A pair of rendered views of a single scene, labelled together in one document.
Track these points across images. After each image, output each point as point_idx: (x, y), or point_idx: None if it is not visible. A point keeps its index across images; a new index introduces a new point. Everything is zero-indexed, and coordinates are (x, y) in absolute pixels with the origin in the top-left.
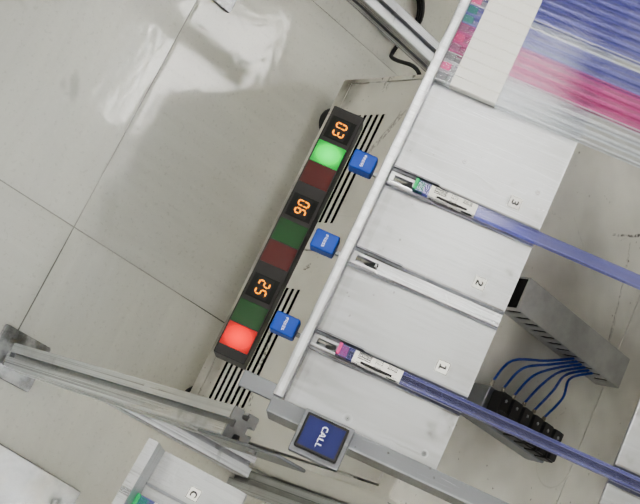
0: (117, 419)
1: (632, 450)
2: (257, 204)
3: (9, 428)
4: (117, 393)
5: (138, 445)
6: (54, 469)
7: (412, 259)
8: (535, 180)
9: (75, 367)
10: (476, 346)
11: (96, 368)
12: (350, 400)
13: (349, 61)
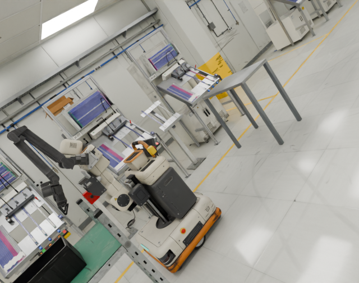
0: (180, 175)
1: (129, 131)
2: None
3: (190, 170)
4: (173, 155)
5: (179, 174)
6: (188, 169)
7: (139, 146)
8: (126, 150)
9: (178, 164)
10: (137, 139)
11: (175, 161)
12: (149, 137)
13: (140, 215)
